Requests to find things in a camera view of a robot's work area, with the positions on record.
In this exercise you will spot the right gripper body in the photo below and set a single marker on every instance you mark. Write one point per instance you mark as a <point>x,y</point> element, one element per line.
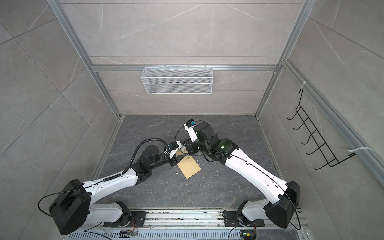
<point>197,146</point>

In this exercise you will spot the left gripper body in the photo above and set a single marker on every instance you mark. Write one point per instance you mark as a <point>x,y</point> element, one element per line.
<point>173,161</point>

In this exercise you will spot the yellow kraft envelope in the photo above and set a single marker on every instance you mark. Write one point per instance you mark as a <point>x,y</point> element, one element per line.
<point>187,164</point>

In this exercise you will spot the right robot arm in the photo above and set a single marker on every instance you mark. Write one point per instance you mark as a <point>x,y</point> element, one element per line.
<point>281,198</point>

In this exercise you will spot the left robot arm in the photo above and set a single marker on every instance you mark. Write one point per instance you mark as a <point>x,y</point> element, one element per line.
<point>77,204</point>

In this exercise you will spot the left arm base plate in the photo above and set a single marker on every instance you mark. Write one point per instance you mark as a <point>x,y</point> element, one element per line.
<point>135,218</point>

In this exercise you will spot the white wire mesh basket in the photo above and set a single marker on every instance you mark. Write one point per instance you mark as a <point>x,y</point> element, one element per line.
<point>178,80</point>

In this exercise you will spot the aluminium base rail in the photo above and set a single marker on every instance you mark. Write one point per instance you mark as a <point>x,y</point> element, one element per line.
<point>195,225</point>

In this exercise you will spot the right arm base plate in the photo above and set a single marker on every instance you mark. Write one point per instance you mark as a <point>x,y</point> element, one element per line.
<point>232,219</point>

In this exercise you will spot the black wire hook rack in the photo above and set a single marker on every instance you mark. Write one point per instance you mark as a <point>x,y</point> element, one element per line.
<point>315,136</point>

